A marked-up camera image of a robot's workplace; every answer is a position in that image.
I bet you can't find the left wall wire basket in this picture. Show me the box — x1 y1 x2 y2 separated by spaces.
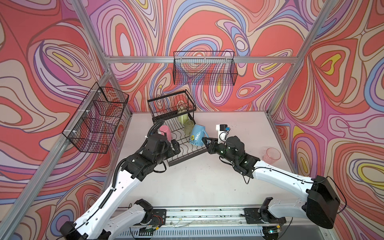
62 83 129 154

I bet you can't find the pink plastic cup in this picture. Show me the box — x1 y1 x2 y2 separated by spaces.
158 125 173 142

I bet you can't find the green tumbler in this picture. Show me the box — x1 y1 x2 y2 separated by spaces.
184 120 195 136

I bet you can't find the back wall wire basket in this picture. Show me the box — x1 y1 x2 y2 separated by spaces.
173 50 238 86

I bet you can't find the clear pink tumbler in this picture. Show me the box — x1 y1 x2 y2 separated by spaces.
263 147 282 164

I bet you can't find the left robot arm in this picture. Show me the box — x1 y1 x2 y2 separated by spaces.
60 133 181 240

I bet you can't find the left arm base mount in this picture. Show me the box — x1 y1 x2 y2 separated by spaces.
124 199 167 228

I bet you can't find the black wire dish rack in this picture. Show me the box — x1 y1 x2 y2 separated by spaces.
148 90 207 166

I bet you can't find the wall wire basket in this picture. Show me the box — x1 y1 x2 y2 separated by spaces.
62 83 129 154
173 50 238 86

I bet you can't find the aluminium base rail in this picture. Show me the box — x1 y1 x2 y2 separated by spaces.
114 206 333 240

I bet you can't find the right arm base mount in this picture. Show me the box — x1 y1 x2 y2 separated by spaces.
240 197 287 225

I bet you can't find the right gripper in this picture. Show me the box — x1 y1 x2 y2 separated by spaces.
200 137 236 165

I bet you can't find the cream mug green handle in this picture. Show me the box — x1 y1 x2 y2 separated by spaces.
178 108 189 125

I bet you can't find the white mug blue handle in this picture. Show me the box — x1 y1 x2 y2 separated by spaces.
189 125 209 147

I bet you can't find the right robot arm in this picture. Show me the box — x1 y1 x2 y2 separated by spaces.
202 136 341 229

